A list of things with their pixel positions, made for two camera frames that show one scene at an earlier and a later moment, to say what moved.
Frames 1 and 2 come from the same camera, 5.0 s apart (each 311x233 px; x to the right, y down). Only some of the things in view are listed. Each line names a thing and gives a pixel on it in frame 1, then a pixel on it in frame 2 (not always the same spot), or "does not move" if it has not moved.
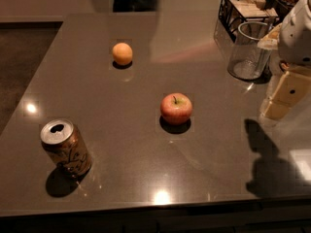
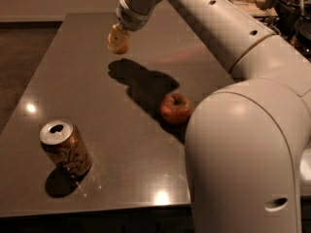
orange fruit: x=121 y=53 -> x=119 y=42
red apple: x=176 y=108 does not move
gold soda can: x=65 y=146 does not move
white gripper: x=295 y=45 -> x=132 y=17
